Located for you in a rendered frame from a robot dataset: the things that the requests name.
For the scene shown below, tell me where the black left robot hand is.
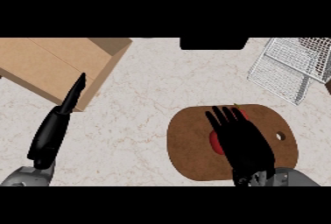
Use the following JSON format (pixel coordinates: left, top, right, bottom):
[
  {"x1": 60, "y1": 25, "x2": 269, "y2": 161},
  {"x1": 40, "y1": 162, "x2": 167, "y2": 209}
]
[{"x1": 25, "y1": 72, "x2": 88, "y2": 171}]

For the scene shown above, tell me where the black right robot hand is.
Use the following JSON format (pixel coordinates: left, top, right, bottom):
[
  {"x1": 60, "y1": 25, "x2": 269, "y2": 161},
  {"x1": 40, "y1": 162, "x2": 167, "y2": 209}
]
[{"x1": 204, "y1": 105, "x2": 276, "y2": 187}]

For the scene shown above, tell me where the brown wooden cutting board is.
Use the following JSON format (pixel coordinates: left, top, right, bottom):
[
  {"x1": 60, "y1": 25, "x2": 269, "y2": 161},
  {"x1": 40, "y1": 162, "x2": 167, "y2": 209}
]
[{"x1": 165, "y1": 103, "x2": 300, "y2": 182}]

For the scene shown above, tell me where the pale wooden cabinet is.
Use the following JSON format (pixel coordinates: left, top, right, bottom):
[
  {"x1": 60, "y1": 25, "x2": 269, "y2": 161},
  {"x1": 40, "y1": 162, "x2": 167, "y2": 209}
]
[{"x1": 0, "y1": 38, "x2": 133, "y2": 113}]

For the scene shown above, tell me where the red tomato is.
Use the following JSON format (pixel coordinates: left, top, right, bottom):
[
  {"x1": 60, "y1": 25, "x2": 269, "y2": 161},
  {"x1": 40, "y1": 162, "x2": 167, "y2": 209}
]
[{"x1": 208, "y1": 103, "x2": 251, "y2": 156}]

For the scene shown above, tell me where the black appliance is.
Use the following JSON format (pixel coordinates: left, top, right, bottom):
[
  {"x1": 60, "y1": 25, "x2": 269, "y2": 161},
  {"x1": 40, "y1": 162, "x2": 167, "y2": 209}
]
[{"x1": 179, "y1": 38, "x2": 251, "y2": 51}]

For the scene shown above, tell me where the white wire tiered basket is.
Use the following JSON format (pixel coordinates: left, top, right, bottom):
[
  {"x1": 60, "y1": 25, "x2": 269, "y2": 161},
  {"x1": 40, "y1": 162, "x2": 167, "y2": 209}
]
[{"x1": 245, "y1": 38, "x2": 331, "y2": 107}]

